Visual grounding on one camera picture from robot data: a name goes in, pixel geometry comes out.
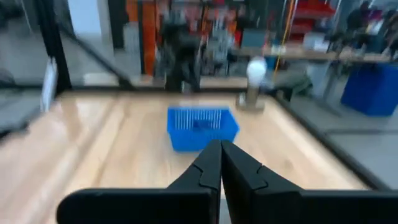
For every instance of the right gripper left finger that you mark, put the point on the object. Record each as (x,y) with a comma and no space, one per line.
(186,205)

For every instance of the black diagonal frame brace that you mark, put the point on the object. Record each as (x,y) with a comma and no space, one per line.
(99,57)

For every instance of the black frame upright post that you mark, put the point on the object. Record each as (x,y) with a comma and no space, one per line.
(53,40)

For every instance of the blue grey box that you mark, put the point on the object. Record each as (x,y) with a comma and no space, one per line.
(253,39)

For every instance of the person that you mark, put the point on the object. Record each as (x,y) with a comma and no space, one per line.
(359,18)

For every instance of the blue large bin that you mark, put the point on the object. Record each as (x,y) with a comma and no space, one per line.
(370,90)

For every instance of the black table clamp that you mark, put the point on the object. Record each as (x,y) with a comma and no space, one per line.
(298,88)

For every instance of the wooden workbench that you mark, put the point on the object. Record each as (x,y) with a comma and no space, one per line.
(311,55)

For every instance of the red bin shelf rack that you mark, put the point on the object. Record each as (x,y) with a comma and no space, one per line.
(311,12)

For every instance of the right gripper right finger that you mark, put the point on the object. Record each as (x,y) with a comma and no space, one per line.
(264,205)

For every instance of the white bulb brass lamp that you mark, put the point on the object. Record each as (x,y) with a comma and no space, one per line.
(256,70)

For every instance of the blue plastic slotted basket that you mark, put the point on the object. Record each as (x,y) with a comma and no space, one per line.
(224,137)

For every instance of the white trash bin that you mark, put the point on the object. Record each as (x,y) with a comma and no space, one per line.
(318,77)

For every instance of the silver frame bracket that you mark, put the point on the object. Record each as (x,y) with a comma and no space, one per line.
(49,87)

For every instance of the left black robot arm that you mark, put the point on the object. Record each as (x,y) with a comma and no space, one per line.
(183,77)

